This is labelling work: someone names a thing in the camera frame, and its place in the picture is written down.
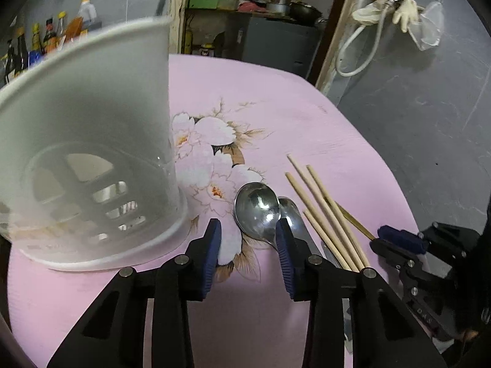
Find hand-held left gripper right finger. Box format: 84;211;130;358
274;218;449;368

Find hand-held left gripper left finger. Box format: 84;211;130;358
46;218;223;368

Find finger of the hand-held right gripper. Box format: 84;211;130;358
369;239;461;342
377;222;469;261

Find metal spoon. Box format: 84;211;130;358
277;196;323;258
235;182;280;247

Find thin golden utensil handle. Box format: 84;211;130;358
325;196;377;240

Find white plastic utensil holder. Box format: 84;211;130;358
0;16;188;271

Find pink floral tablecloth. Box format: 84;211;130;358
8;54;420;368

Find clear plastic bag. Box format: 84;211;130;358
408;2;446;51

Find grey metal cabinet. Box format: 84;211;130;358
226;13;323;79

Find cream rubber gloves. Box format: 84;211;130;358
353;0;424;33

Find black pot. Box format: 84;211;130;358
289;2;323;22

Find red cloth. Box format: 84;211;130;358
238;0;269;13

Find dark bottle red neck label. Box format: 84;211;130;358
43;17;58;56

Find large plastic jug yellow cap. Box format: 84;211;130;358
77;0;97;30

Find dark bottle black pump top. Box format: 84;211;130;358
3;42;18;85

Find tall dark sauce bottle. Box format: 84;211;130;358
14;27;30;75

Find dark bottle yellow cap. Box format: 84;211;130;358
30;23;44;52

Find wooden door frame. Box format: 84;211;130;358
169;0;369;94

